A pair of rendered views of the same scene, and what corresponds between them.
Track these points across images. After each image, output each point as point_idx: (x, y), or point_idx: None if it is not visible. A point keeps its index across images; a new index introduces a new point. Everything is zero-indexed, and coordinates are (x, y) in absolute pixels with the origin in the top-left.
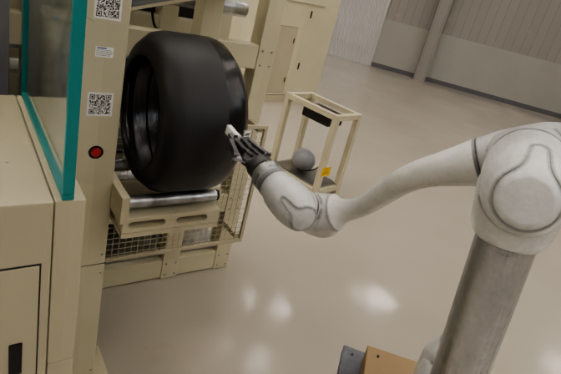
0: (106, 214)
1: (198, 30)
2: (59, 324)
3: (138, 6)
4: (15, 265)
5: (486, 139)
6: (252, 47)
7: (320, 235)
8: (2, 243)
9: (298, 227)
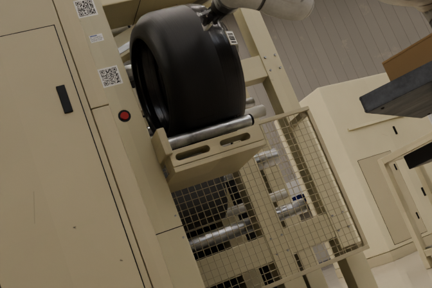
0: (159, 171)
1: None
2: (85, 72)
3: (128, 49)
4: (38, 26)
5: None
6: (252, 58)
7: (291, 4)
8: (26, 11)
9: None
